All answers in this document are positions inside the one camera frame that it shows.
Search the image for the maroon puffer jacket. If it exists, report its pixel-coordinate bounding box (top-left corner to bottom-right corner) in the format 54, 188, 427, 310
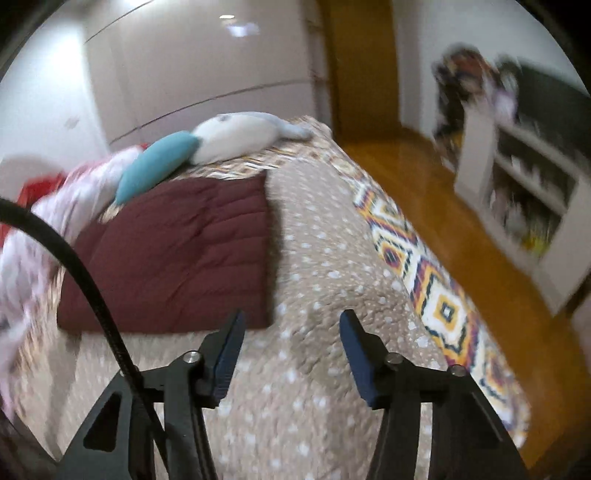
56, 172, 278, 334

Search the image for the red cloth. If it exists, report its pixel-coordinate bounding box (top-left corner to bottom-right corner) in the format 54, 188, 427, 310
0, 171, 70, 248

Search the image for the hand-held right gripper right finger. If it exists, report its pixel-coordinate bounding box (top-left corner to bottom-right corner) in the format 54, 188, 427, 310
339, 309, 530, 480

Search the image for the white wardrobe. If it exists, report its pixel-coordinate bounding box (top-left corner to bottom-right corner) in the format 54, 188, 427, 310
83, 0, 334, 148

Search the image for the patterned beige bedspread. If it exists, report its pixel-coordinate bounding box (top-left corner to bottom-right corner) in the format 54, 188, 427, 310
9, 115, 532, 480

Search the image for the white rounded headboard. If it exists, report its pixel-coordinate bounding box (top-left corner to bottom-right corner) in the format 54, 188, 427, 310
0, 154, 70, 204

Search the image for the wooden door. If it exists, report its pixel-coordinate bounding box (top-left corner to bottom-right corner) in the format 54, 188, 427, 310
323, 0, 403, 140

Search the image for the white shelf unit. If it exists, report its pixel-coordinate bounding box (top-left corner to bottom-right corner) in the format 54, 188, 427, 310
455, 110, 591, 317

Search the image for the teal pillow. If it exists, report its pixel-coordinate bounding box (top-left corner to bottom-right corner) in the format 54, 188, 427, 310
113, 130, 202, 206

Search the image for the dark screen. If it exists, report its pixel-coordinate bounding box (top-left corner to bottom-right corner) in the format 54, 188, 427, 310
516, 64, 591, 139

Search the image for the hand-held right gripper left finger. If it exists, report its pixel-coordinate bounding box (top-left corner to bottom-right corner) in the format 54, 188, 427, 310
55, 309, 246, 480

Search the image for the white plush toy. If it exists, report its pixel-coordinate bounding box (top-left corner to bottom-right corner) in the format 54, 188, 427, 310
188, 112, 315, 166

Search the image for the pile of colourful clothes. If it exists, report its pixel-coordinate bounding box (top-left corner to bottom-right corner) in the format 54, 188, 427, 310
431, 44, 523, 153

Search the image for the white pink duvet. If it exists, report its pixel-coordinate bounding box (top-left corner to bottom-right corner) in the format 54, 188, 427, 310
0, 145, 145, 416

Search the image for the black braided cable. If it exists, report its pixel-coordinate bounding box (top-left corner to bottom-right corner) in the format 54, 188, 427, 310
0, 198, 168, 462

